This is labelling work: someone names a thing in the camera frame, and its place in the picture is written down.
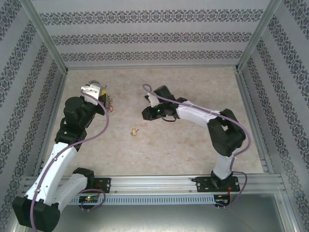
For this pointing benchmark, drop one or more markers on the metal disc with key rings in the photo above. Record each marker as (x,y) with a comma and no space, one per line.
(109,102)

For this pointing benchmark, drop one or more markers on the orange key tag with key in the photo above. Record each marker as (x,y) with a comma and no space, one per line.
(134,131)

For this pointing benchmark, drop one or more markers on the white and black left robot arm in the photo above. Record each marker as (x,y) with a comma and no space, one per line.
(60,159)

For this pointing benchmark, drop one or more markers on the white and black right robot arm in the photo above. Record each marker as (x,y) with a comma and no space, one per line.
(195,113)

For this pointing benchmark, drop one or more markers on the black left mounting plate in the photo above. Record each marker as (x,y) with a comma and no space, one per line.
(103,184)

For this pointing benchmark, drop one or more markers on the black mounting plate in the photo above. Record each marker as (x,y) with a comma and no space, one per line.
(103,184)
(202,184)

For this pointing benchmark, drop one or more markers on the left circuit board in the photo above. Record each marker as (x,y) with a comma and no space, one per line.
(89,198)

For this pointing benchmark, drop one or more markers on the circuit board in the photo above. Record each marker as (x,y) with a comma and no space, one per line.
(89,198)
(220,201)

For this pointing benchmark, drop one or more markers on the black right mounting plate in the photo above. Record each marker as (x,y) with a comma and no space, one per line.
(202,184)

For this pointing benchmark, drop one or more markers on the right circuit board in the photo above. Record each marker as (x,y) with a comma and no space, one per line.
(220,201)

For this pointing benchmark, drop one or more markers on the grey metal sheet panel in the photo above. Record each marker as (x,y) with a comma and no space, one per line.
(154,220)

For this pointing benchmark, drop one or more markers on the aluminium left side rail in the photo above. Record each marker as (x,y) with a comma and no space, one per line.
(57,101)

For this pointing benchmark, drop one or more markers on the aluminium left frame post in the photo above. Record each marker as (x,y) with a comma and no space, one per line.
(46,36)

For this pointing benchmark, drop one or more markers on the aluminium frame post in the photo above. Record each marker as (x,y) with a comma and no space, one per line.
(258,36)
(46,36)

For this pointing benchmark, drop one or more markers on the aluminium right side rail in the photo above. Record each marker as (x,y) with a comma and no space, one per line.
(246,96)

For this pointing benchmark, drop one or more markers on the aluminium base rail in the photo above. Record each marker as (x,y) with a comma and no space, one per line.
(149,183)

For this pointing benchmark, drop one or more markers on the aluminium right frame post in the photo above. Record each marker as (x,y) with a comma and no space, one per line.
(258,36)

